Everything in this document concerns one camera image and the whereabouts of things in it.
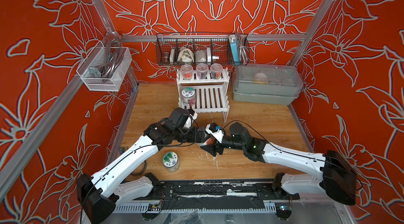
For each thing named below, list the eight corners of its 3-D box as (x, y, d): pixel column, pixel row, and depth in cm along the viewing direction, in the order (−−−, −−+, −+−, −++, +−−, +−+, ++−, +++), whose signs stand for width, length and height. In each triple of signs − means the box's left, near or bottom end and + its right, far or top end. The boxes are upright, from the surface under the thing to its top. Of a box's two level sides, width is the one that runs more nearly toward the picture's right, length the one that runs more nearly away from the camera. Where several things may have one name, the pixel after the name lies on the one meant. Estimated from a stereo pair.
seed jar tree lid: (164, 170, 81) (161, 165, 75) (166, 156, 85) (163, 151, 79) (178, 170, 81) (176, 165, 75) (179, 156, 85) (177, 151, 79)
